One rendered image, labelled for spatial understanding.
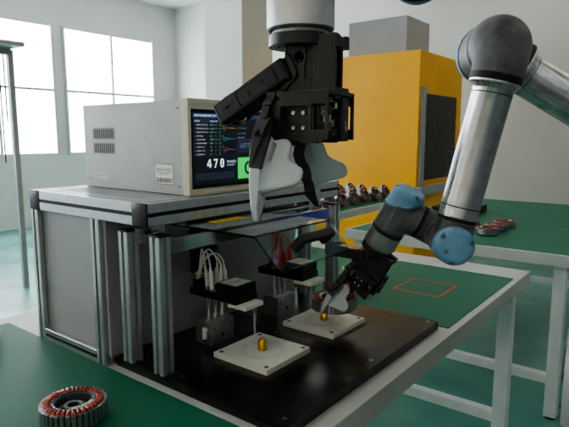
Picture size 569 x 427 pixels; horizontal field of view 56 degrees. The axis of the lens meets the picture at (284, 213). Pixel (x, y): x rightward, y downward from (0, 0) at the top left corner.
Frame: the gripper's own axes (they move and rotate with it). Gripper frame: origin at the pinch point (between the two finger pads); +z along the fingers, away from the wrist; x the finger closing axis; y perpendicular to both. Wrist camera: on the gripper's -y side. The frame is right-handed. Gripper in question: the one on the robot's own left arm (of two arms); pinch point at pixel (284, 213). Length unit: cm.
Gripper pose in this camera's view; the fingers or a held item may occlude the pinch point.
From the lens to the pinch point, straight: 62.9
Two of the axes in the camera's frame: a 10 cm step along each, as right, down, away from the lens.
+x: 5.0, -1.3, 8.6
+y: 8.7, 0.7, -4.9
